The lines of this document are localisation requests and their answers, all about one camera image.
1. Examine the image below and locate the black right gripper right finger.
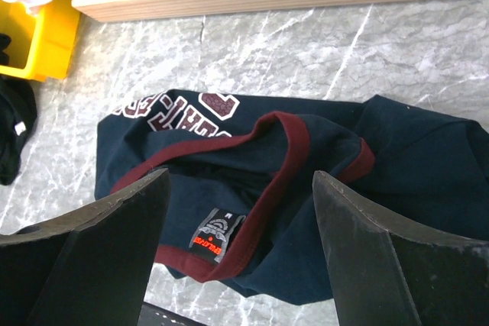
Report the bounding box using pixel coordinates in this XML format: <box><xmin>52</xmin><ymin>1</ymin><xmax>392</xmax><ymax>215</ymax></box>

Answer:
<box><xmin>313</xmin><ymin>171</ymin><xmax>488</xmax><ymax>325</ymax></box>

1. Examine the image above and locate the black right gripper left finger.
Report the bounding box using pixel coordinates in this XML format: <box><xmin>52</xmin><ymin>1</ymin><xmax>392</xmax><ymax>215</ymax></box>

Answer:
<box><xmin>1</xmin><ymin>169</ymin><xmax>170</xmax><ymax>325</ymax></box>

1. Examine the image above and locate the navy maroon tank top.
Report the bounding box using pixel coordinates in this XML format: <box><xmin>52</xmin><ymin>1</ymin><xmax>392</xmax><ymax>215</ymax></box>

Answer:
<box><xmin>95</xmin><ymin>89</ymin><xmax>488</xmax><ymax>305</ymax></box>

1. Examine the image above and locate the black garment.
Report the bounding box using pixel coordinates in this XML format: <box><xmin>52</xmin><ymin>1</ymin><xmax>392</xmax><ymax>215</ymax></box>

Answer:
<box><xmin>0</xmin><ymin>34</ymin><xmax>38</xmax><ymax>186</ymax></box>

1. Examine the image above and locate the yellow plastic bin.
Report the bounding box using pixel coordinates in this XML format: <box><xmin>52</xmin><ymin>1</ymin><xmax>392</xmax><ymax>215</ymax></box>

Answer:
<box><xmin>1</xmin><ymin>0</ymin><xmax>80</xmax><ymax>82</ymax></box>

